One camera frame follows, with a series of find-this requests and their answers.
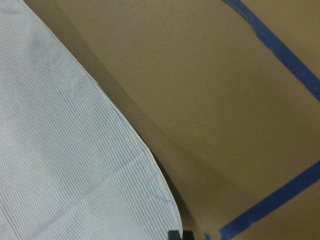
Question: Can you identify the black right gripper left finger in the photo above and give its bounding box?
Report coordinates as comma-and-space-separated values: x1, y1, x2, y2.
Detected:
167, 230, 180, 240

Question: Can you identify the light blue striped shirt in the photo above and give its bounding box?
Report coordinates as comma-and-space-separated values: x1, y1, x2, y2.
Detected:
0, 0, 183, 240

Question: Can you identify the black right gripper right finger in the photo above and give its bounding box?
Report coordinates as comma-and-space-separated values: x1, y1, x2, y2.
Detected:
183, 230, 194, 240

